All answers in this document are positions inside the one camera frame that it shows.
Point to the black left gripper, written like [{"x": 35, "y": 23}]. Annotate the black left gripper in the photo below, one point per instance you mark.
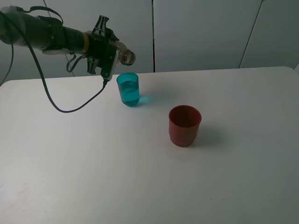
[{"x": 99, "y": 38}]

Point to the teal translucent plastic cup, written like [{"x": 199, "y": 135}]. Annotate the teal translucent plastic cup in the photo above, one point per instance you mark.
[{"x": 128, "y": 85}]

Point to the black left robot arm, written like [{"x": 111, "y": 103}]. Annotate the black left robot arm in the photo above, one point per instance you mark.
[{"x": 46, "y": 34}]

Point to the red plastic cup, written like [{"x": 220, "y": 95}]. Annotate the red plastic cup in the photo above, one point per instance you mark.
[{"x": 184, "y": 121}]

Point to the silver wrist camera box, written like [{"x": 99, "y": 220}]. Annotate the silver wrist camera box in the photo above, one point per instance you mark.
[{"x": 109, "y": 62}]

